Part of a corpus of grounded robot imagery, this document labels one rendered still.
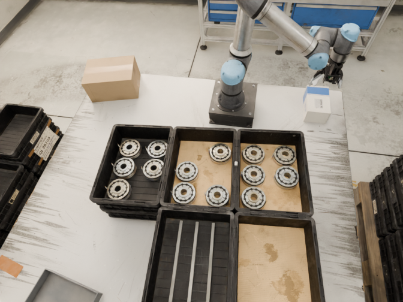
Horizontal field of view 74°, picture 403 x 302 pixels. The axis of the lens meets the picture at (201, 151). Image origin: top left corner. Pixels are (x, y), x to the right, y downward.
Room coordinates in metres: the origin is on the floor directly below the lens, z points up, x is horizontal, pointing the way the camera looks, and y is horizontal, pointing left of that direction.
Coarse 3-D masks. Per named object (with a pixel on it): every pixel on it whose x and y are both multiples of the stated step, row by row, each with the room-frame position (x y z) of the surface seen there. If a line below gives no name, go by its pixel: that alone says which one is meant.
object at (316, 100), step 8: (312, 88) 1.05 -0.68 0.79; (320, 88) 1.04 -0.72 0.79; (328, 88) 1.03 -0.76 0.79; (304, 96) 1.05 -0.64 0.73; (312, 96) 0.99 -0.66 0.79; (320, 96) 0.98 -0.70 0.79; (328, 96) 0.97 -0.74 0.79; (304, 104) 0.99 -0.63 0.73; (312, 104) 0.93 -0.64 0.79; (320, 104) 0.92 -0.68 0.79; (328, 104) 0.92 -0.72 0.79; (304, 112) 0.93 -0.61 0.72; (312, 112) 0.88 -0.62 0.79; (320, 112) 0.87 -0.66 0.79; (328, 112) 0.86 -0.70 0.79; (304, 120) 0.89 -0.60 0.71; (312, 120) 0.88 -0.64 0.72; (320, 120) 0.86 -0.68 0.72
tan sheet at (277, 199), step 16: (240, 144) 0.70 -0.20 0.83; (272, 144) 0.68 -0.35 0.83; (240, 160) 0.61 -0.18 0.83; (272, 160) 0.59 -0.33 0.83; (240, 176) 0.53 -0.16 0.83; (272, 176) 0.51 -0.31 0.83; (240, 192) 0.45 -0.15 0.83; (272, 192) 0.43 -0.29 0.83; (288, 192) 0.43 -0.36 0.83; (272, 208) 0.37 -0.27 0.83; (288, 208) 0.36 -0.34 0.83
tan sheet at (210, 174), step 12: (180, 144) 0.75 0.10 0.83; (192, 144) 0.74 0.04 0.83; (204, 144) 0.73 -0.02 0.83; (228, 144) 0.71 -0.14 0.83; (180, 156) 0.68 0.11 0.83; (192, 156) 0.67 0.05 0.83; (204, 156) 0.66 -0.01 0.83; (204, 168) 0.59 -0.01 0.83; (216, 168) 0.59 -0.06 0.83; (228, 168) 0.58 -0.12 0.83; (204, 180) 0.53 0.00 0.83; (216, 180) 0.52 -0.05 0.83; (228, 180) 0.52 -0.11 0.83; (204, 204) 0.42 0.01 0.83; (228, 204) 0.40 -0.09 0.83
